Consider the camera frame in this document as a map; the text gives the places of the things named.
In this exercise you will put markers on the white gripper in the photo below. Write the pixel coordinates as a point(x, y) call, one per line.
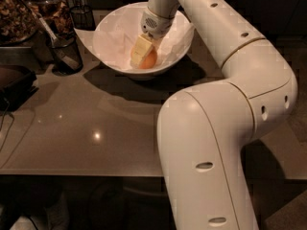
point(155, 25)

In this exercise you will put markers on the orange fruit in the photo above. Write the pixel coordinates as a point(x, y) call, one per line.
point(149, 61)

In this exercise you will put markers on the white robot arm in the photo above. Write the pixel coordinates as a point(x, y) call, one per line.
point(202, 129)

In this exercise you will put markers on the white bowl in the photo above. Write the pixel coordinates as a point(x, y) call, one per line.
point(140, 72)

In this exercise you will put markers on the white paper liner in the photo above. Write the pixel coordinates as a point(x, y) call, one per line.
point(112, 39)

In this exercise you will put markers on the black mesh cup rear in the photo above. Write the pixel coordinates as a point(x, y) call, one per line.
point(82, 17)

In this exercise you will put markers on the black mesh cup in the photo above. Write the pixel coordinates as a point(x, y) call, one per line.
point(65, 53)
point(82, 17)

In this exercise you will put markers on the metal scoop utensil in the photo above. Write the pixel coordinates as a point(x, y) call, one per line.
point(45, 25)

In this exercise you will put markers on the black mesh cup front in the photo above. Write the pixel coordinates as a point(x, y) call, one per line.
point(65, 53)

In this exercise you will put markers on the glass jar of snacks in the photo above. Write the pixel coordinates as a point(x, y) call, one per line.
point(55, 12)

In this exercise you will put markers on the glass jar of nuts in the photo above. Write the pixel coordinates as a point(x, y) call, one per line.
point(17, 23)

